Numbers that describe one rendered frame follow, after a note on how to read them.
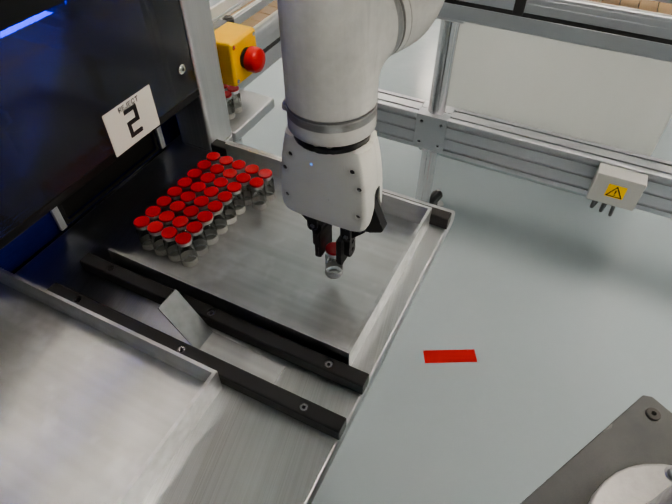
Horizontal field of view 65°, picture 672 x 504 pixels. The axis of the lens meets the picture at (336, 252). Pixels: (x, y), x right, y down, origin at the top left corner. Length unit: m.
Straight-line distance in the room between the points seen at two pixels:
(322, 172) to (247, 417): 0.26
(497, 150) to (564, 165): 0.18
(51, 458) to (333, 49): 0.47
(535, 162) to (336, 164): 1.16
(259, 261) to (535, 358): 1.20
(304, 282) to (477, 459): 0.98
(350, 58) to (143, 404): 0.41
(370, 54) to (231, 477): 0.41
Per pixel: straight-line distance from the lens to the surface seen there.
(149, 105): 0.76
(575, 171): 1.60
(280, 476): 0.55
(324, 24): 0.43
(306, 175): 0.53
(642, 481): 0.64
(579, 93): 2.15
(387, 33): 0.47
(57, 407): 0.65
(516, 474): 1.56
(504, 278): 1.93
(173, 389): 0.61
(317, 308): 0.65
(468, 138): 1.61
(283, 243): 0.72
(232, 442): 0.57
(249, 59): 0.89
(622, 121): 2.19
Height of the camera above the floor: 1.40
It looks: 47 degrees down
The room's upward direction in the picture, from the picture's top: straight up
